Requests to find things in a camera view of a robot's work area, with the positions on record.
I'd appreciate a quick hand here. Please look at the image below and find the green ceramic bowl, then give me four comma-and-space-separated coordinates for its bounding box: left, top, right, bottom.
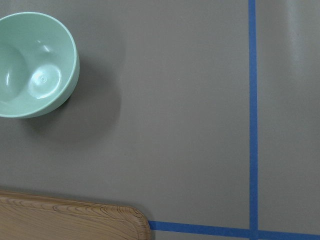
0, 12, 80, 119

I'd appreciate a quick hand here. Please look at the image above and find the wooden cutting board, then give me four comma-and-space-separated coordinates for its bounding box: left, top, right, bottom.
0, 190, 152, 240

